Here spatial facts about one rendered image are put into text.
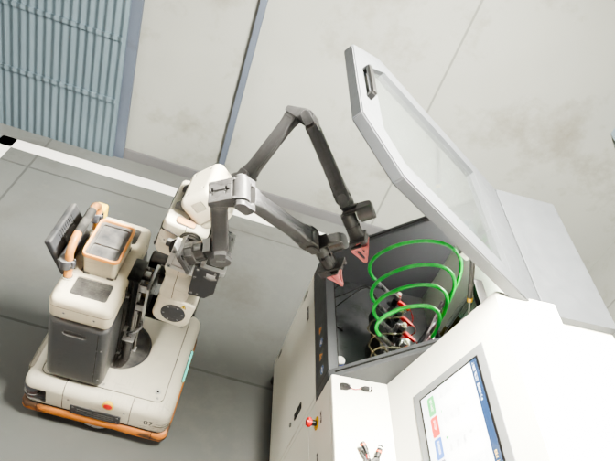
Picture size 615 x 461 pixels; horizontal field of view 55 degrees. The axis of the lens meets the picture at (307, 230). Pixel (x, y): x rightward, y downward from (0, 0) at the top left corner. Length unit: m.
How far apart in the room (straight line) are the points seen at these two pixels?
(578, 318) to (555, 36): 2.15
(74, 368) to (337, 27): 2.41
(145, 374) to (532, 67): 2.84
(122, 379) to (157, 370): 0.17
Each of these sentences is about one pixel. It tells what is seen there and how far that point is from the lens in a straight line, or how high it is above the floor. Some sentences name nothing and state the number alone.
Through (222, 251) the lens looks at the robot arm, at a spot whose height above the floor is 1.28.
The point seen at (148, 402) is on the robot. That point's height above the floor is 0.28.
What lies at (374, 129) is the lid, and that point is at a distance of 1.65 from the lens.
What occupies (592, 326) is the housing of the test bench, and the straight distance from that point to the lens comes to 2.27.
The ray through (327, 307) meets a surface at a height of 0.95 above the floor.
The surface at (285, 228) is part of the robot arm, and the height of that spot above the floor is 1.47.
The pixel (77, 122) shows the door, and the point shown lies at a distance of 4.50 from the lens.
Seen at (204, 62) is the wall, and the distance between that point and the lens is 4.03.
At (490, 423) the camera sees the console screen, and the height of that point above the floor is 1.40.
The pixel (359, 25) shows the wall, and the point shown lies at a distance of 3.80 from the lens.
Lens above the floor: 2.69
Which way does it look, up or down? 38 degrees down
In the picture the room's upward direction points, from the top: 22 degrees clockwise
